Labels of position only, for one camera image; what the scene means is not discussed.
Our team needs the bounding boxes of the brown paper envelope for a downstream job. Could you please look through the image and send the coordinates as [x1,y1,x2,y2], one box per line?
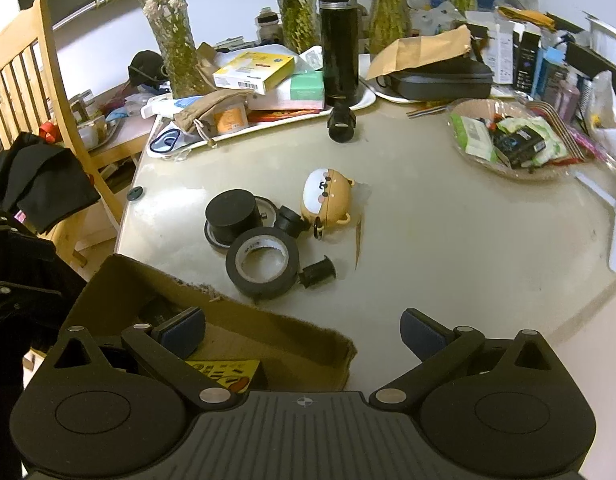
[365,25,473,81]

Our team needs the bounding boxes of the black carton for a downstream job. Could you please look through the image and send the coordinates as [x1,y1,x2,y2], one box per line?
[513,30,544,94]

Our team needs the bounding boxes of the white plastic strip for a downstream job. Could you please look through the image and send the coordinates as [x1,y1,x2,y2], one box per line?
[573,170,616,274]

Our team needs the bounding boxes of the blue carton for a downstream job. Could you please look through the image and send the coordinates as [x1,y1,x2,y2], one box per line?
[533,47,569,101]

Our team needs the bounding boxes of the thin brown stick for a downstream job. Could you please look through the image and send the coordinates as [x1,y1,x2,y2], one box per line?
[354,212,365,271]

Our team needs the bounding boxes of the green white packet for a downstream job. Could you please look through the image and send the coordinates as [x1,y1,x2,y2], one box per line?
[450,114,497,163]

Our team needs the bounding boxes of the brown bear shaped case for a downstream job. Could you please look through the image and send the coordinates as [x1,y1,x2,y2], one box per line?
[300,169,357,242]

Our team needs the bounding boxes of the glass bowl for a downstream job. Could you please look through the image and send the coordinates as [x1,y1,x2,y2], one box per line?
[447,99,597,182]

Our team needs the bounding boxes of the black cap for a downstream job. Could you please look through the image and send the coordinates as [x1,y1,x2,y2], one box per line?
[127,50,170,89]

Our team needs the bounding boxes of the white carton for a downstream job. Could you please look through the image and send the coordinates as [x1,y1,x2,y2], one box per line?
[483,22,519,86]

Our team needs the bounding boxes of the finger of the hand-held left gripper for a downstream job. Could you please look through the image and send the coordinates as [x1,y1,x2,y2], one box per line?
[0,280,87,332]

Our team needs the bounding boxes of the white blue tube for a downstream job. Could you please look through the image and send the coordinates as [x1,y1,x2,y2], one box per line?
[140,95,189,120]

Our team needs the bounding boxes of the white green wipes pack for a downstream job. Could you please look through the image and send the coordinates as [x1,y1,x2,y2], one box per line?
[503,116,569,161]

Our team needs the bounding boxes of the yellow printed packet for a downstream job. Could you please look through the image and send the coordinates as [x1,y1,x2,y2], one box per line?
[185,359,262,394]

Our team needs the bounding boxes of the black zip case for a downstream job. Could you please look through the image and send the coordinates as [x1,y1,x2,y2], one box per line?
[375,57,495,102]

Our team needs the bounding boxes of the small black lens part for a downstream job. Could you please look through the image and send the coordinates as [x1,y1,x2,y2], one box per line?
[275,206,309,237]

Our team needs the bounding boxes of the black cylinder container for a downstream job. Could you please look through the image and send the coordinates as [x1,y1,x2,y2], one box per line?
[204,189,278,257]

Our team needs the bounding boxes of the yellow cloth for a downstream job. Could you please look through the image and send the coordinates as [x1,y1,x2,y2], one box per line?
[495,6,557,29]

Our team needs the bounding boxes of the small black spool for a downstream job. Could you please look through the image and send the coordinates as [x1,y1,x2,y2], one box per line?
[298,256,339,291]

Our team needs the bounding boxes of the black thermos bottle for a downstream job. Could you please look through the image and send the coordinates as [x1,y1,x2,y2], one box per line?
[318,0,360,107]

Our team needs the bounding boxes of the short black cylinder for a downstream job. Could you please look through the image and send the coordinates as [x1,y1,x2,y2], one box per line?
[327,102,358,145]

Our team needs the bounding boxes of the black device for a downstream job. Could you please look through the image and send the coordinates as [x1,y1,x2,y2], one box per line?
[565,40,616,82]

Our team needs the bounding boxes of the blue white face mask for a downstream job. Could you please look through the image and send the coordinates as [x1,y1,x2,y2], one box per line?
[149,129,182,157]

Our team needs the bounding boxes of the black packet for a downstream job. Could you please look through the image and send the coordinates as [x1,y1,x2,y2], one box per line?
[493,127,548,169]

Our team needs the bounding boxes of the black cloth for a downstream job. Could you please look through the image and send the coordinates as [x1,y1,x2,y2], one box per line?
[0,132,102,235]

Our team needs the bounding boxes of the striped thin sticks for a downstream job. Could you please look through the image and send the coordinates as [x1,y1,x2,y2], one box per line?
[407,102,452,120]

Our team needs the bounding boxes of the pink flat box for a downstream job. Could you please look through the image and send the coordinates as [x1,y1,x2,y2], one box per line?
[248,95,327,114]

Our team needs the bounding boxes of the white plate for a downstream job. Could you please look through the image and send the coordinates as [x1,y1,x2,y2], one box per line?
[372,79,494,106]

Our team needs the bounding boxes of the glass vase with rooted bamboo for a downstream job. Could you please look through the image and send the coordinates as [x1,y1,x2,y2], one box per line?
[48,0,215,99]

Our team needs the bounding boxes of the pink bottle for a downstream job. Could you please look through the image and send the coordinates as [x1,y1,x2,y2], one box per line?
[553,72,582,121]

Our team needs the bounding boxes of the black tape roll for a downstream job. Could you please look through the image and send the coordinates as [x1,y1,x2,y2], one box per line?
[225,227,302,301]

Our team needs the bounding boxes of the white tray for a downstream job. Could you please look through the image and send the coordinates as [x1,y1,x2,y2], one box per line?
[147,45,378,161]

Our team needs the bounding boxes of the brown drawstring pouch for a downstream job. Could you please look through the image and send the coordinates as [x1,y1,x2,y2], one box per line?
[174,90,254,149]

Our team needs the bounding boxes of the rainbow ribbon cable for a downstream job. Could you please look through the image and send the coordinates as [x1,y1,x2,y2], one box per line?
[525,100,595,162]

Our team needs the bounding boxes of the wooden chair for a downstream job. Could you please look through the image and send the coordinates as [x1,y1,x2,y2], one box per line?
[0,0,139,272]

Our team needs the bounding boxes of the glass jar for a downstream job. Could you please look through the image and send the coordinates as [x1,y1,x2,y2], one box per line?
[68,90,109,149]

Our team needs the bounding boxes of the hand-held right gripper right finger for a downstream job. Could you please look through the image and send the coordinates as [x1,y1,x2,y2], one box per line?
[370,308,557,411]

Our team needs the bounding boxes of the green tissue pack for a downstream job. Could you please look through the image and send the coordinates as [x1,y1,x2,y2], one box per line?
[283,71,325,102]

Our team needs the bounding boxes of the yellow white box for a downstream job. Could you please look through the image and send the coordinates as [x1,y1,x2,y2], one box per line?
[213,51,295,95]

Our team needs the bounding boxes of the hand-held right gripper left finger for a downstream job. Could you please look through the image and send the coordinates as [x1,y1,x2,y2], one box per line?
[48,306,243,408]

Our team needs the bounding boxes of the vase with dried flowers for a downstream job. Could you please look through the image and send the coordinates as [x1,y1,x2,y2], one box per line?
[360,0,415,57]

